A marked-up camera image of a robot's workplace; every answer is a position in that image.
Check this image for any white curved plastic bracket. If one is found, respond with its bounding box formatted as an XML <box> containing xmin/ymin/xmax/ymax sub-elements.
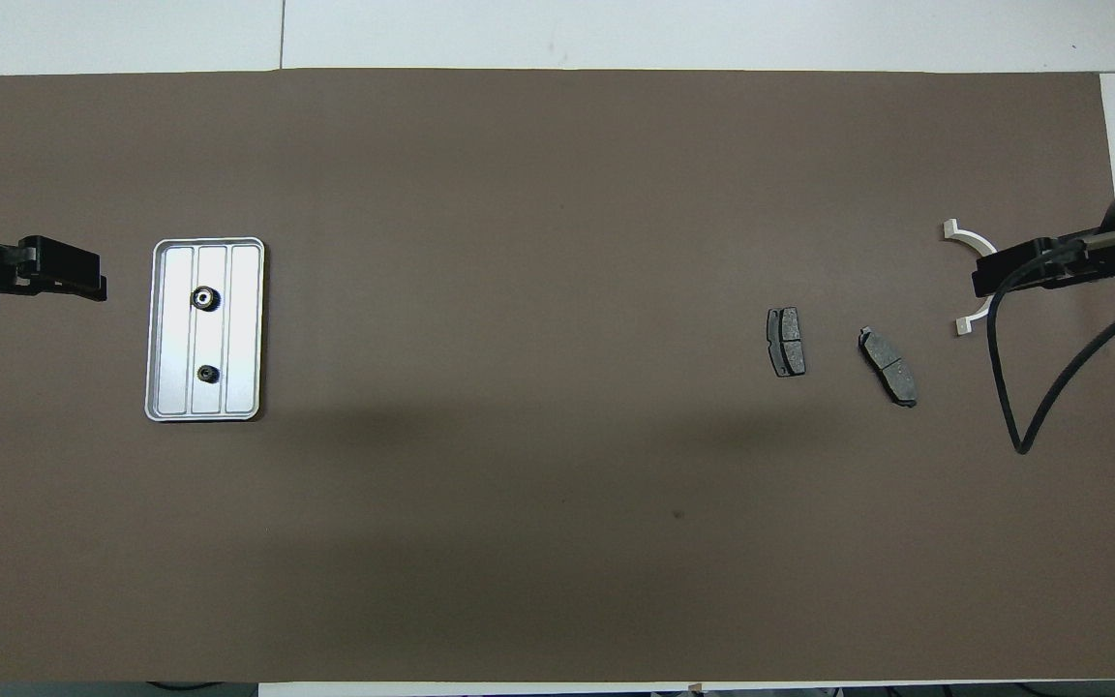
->
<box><xmin>943</xmin><ymin>220</ymin><xmax>1015</xmax><ymax>337</ymax></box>

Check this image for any angled grey brake pad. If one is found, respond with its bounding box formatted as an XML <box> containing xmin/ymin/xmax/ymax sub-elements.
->
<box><xmin>858</xmin><ymin>326</ymin><xmax>919</xmax><ymax>409</ymax></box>

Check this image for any silver metal tray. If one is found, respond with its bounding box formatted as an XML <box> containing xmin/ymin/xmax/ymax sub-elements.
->
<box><xmin>144</xmin><ymin>237</ymin><xmax>266</xmax><ymax>423</ymax></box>

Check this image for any rectangular grey brake pad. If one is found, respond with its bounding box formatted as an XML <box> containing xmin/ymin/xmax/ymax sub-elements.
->
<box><xmin>766</xmin><ymin>306</ymin><xmax>807</xmax><ymax>379</ymax></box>

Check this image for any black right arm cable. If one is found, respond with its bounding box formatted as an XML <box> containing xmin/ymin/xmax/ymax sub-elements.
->
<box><xmin>986</xmin><ymin>237</ymin><xmax>1115</xmax><ymax>456</ymax></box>

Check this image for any brown table mat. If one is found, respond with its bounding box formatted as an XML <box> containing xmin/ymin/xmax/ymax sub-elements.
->
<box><xmin>0</xmin><ymin>68</ymin><xmax>1115</xmax><ymax>684</ymax></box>

